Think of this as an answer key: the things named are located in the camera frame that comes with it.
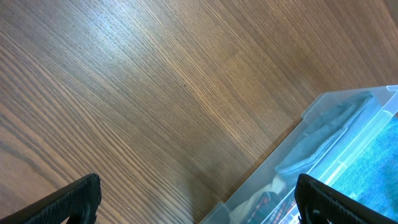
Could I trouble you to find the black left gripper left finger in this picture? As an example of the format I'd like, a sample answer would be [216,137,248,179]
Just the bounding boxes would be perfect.
[1,173,101,224]

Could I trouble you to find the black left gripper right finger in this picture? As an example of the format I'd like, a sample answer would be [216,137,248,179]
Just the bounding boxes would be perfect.
[294,174,397,224]

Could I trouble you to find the red plaid shirt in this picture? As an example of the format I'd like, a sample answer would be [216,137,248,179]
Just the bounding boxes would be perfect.
[243,192,296,224]

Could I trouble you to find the blue jeans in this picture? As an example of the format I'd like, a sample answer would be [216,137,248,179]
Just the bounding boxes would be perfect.
[275,91,397,220]

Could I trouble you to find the cream cloth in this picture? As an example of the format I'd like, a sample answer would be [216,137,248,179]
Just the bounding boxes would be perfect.
[229,175,287,223]

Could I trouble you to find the clear plastic storage bin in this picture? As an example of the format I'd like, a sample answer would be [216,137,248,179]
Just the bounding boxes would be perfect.
[204,85,397,223]

